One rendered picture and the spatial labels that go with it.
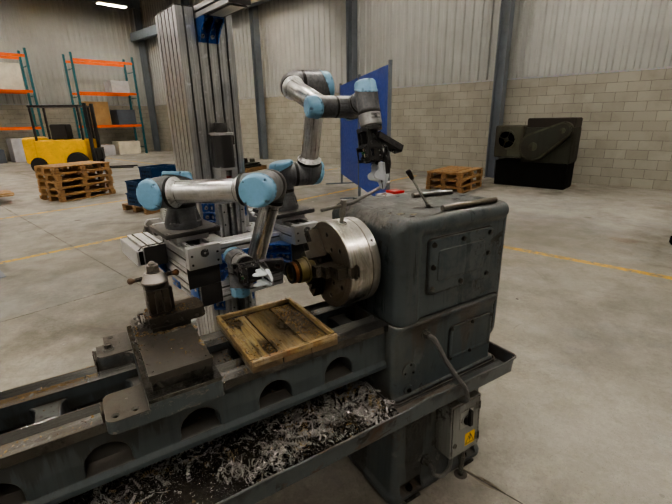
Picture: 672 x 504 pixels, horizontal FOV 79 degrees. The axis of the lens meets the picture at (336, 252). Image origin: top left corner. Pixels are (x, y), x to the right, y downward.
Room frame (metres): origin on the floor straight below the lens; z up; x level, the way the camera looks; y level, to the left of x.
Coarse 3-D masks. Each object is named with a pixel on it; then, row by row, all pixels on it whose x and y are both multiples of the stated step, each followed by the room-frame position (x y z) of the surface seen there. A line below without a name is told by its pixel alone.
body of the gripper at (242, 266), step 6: (240, 258) 1.39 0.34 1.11; (246, 258) 1.39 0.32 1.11; (252, 258) 1.40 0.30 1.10; (234, 264) 1.37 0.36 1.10; (240, 264) 1.32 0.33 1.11; (246, 264) 1.32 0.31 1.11; (252, 264) 1.32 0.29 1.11; (234, 270) 1.35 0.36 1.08; (240, 270) 1.30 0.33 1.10; (246, 270) 1.29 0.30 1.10; (252, 270) 1.30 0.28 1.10; (240, 276) 1.32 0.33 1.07; (246, 276) 1.29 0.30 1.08; (252, 276) 1.30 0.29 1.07; (240, 282) 1.32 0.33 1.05; (246, 282) 1.29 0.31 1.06; (252, 282) 1.29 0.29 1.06
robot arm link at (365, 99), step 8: (360, 80) 1.45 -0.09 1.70; (368, 80) 1.45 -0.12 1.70; (360, 88) 1.45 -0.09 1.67; (368, 88) 1.44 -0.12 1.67; (376, 88) 1.46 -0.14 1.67; (352, 96) 1.50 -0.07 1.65; (360, 96) 1.44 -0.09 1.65; (368, 96) 1.43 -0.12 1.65; (376, 96) 1.45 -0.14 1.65; (352, 104) 1.49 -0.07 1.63; (360, 104) 1.44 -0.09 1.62; (368, 104) 1.43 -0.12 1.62; (376, 104) 1.44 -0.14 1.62; (360, 112) 1.44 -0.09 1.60
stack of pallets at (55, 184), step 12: (36, 168) 8.86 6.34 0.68; (48, 168) 8.59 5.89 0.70; (60, 168) 9.36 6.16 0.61; (72, 168) 9.14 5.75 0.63; (84, 168) 9.00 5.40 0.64; (96, 168) 9.29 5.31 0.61; (108, 168) 9.47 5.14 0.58; (48, 180) 8.68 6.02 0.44; (60, 180) 8.56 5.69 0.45; (72, 180) 8.77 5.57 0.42; (84, 180) 8.99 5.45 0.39; (96, 180) 9.54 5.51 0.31; (108, 180) 9.44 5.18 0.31; (48, 192) 8.71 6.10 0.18; (60, 192) 8.49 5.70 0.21; (72, 192) 8.74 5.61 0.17; (84, 192) 8.92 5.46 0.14; (96, 192) 9.58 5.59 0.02
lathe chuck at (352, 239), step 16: (320, 224) 1.42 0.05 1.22; (336, 224) 1.37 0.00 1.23; (352, 224) 1.39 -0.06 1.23; (336, 240) 1.33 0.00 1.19; (352, 240) 1.31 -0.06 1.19; (336, 256) 1.34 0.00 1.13; (352, 256) 1.28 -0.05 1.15; (368, 256) 1.31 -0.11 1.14; (368, 272) 1.29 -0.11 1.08; (336, 288) 1.34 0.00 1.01; (352, 288) 1.26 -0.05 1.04; (368, 288) 1.31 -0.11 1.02; (336, 304) 1.34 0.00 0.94
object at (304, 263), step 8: (288, 264) 1.31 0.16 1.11; (296, 264) 1.31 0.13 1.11; (304, 264) 1.31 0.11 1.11; (312, 264) 1.33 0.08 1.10; (288, 272) 1.33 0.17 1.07; (296, 272) 1.28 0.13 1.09; (304, 272) 1.29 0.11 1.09; (288, 280) 1.32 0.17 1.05; (296, 280) 1.29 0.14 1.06; (304, 280) 1.30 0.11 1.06
